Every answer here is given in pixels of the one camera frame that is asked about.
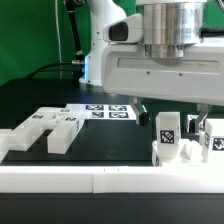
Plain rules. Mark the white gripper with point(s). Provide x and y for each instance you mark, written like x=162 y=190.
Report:
x=197 y=77

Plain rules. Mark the white chair seat part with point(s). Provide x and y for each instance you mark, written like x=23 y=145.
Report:
x=185 y=153

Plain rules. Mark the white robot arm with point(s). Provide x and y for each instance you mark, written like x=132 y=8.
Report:
x=163 y=51

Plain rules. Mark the white chair back part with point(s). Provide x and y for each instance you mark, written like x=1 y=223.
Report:
x=64 y=125

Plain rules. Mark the white tagged cube far right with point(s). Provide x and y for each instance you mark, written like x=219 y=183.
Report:
x=191 y=117

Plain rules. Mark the white paper tag sheet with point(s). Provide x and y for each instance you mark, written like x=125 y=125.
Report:
x=104 y=111

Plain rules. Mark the white front fence wall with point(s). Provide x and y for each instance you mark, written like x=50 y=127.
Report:
x=68 y=179

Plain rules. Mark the white fence wall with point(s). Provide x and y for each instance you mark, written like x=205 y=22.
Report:
x=5 y=135
x=68 y=179

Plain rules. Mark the white left fence wall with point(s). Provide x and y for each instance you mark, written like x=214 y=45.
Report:
x=5 y=135

